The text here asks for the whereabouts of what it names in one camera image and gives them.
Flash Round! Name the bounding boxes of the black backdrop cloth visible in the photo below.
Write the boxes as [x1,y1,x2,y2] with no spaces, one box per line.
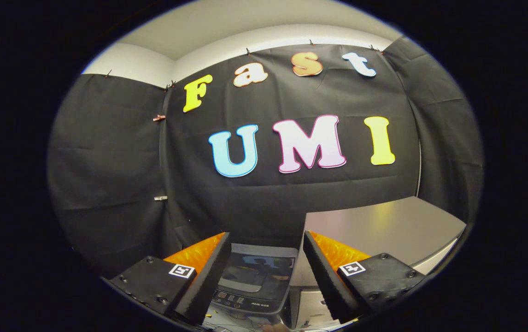
[47,36,483,279]

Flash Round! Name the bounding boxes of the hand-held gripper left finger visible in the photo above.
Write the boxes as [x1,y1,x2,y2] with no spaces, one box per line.
[106,231,233,327]

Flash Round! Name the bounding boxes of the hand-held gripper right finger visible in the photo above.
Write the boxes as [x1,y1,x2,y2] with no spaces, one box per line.
[303,230,427,323]

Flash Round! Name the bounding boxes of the grey cabinet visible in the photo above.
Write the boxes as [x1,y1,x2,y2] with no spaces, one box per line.
[289,196,467,331]

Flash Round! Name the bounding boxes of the dark grey washing machine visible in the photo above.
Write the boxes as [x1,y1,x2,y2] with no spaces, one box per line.
[205,243,299,331]

